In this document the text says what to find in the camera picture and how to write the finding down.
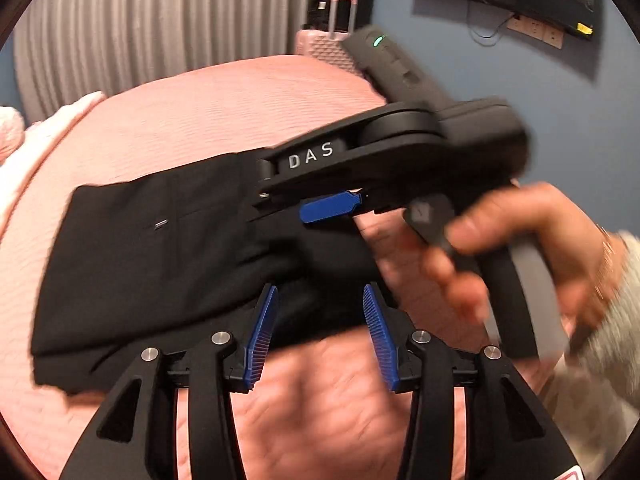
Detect wall power socket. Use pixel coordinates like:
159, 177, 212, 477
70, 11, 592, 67
506, 15, 564, 50

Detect pink hardshell suitcase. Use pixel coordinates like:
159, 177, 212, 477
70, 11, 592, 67
294, 0, 361, 76

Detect pink dotted pillow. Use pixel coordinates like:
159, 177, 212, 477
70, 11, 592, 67
0, 106, 25, 164

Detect grey patterned sleeve forearm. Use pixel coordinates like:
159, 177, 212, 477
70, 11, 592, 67
540, 231, 639, 479

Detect grey pleated curtain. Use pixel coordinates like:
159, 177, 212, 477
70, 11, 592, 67
13, 0, 308, 122

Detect black pants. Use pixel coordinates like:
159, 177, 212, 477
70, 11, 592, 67
30, 150, 383, 394

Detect right hand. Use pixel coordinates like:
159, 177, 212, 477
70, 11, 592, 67
357, 181, 626, 346

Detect light pink bed sheet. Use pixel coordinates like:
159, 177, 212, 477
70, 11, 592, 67
0, 91, 106, 234

